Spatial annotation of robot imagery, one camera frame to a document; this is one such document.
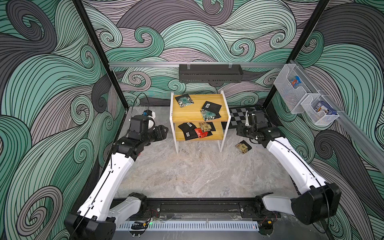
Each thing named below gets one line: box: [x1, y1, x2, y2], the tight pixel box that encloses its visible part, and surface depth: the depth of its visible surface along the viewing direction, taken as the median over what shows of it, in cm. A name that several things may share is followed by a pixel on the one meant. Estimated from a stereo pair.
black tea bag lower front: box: [184, 128, 198, 141], surface depth 85 cm
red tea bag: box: [194, 128, 209, 139], surface depth 86 cm
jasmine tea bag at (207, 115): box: [200, 109, 216, 122], surface depth 72 cm
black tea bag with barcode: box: [201, 101, 222, 119], surface depth 76 cm
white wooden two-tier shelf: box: [169, 90, 232, 154], surface depth 79 cm
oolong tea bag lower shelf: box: [199, 122, 212, 133], surface depth 89 cm
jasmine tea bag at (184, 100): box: [175, 93, 195, 108], surface depth 79 cm
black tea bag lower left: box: [177, 122, 197, 132], surface depth 90 cm
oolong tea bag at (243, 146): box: [235, 140, 252, 154], surface depth 97 cm
